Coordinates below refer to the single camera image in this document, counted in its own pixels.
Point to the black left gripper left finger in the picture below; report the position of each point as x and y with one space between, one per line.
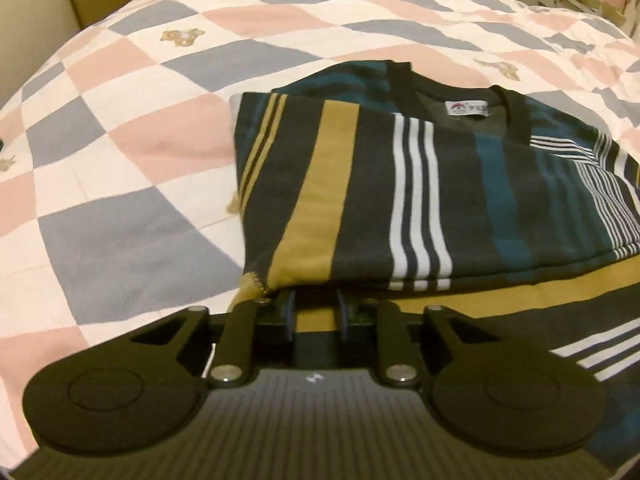
137 389

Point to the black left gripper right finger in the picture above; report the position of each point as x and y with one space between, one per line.
501 395

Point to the pink grey checkered bedspread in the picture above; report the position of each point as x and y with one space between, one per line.
117 176

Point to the striped dark knit sweater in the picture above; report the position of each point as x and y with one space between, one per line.
372 177

